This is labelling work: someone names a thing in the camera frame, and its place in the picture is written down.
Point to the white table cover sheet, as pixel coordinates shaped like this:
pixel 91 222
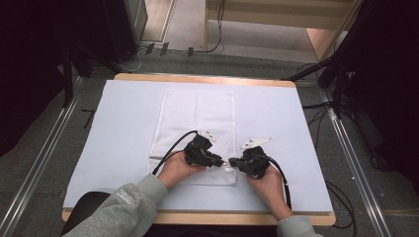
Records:
pixel 125 131

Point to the person's right hand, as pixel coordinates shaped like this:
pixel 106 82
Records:
pixel 271 189

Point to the dark curtain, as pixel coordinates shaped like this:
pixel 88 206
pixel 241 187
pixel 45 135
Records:
pixel 392 82
pixel 29 65

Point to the black cabinet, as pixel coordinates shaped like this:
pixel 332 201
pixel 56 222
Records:
pixel 126 26

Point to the white mesh laundry bag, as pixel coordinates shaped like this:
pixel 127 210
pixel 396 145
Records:
pixel 194 115

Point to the light wooden shelf unit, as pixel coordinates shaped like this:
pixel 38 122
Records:
pixel 270 13

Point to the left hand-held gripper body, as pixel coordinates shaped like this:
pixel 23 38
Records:
pixel 197 151

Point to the metal floor rail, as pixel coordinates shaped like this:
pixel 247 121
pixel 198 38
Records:
pixel 357 171
pixel 36 171

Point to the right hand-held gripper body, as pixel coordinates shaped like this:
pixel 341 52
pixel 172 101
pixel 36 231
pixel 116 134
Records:
pixel 257 163

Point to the person's left hand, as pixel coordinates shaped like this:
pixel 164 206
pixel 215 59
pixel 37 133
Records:
pixel 176 168

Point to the black metal stand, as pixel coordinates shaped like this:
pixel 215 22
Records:
pixel 337 89
pixel 67 82

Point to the wooden table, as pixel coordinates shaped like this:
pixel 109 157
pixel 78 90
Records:
pixel 204 218

